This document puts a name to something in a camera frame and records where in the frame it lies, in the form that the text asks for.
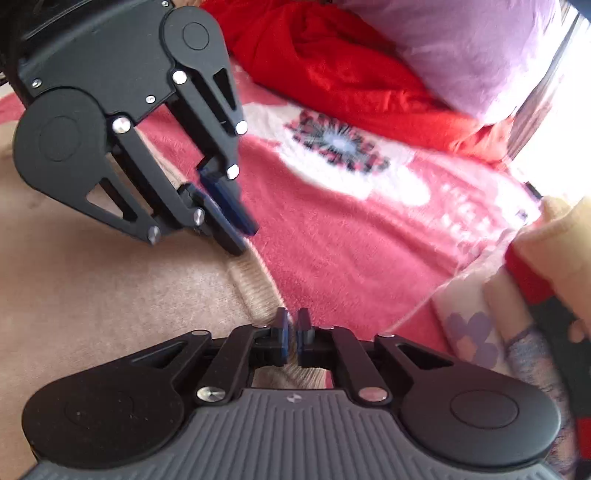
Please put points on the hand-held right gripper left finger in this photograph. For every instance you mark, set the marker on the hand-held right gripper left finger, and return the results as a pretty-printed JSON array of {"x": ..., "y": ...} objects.
[{"x": 283, "y": 339}]

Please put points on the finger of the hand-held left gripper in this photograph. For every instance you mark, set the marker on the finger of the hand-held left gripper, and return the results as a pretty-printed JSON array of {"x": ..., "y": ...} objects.
[
  {"x": 217, "y": 226},
  {"x": 231, "y": 198}
]

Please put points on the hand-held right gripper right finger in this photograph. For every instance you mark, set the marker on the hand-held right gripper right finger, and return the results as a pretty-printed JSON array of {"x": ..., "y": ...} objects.
[{"x": 302, "y": 341}]

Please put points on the beige knit sweater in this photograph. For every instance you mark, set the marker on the beige knit sweater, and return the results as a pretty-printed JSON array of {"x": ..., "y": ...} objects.
[{"x": 92, "y": 300}]

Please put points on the stack of floral folded clothes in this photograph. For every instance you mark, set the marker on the stack of floral folded clothes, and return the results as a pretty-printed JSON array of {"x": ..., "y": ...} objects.
[{"x": 531, "y": 286}]

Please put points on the pink floral blanket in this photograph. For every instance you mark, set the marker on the pink floral blanket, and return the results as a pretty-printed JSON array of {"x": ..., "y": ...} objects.
[{"x": 346, "y": 230}]

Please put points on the red quilt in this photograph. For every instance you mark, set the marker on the red quilt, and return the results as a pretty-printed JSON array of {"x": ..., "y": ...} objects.
[{"x": 346, "y": 69}]

